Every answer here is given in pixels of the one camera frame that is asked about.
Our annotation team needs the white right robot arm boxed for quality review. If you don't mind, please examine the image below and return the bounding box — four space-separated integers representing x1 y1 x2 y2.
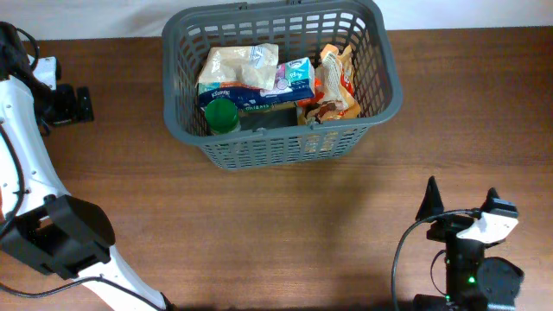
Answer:
412 176 524 311

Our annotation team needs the green lid jar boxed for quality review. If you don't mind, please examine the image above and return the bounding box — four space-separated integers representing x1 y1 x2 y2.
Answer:
205 98 241 135

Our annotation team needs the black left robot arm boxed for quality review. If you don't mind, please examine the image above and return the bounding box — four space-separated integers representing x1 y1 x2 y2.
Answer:
1 22 175 310

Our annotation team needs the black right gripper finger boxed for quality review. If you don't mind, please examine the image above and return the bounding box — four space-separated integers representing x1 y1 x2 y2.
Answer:
480 187 518 219
416 175 444 221

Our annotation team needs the blue carton box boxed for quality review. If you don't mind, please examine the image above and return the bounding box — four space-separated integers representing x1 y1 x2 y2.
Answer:
198 57 315 111

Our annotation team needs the grey plastic basket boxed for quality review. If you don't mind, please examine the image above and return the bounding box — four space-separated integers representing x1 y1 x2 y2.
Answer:
162 0 404 170

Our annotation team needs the orange snack bag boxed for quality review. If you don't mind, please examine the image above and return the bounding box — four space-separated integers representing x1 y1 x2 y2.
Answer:
296 44 361 125

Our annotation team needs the white plastic bag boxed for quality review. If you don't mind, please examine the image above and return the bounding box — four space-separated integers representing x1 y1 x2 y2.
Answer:
198 43 279 90

